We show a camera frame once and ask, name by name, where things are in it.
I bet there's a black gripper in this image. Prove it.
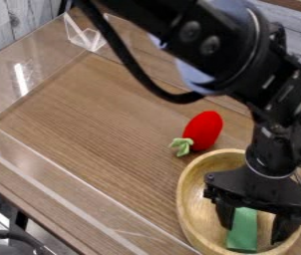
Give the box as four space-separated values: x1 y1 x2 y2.
204 165 301 244

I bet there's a green rectangular block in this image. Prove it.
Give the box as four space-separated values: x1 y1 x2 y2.
227 207 257 254

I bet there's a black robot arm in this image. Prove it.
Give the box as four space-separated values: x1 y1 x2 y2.
75 0 301 242

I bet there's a brown wooden bowl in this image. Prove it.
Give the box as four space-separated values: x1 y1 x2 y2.
176 148 301 255

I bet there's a red plush strawberry toy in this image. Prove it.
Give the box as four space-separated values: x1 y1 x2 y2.
169 111 224 157

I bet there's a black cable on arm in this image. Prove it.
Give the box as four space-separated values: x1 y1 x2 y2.
73 0 301 193

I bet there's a clear acrylic tray wall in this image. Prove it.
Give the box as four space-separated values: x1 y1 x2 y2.
0 12 301 255

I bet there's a black cable lower left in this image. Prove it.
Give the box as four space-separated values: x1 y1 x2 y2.
0 228 45 255

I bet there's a clear acrylic corner bracket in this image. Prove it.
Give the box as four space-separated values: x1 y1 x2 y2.
63 13 108 53

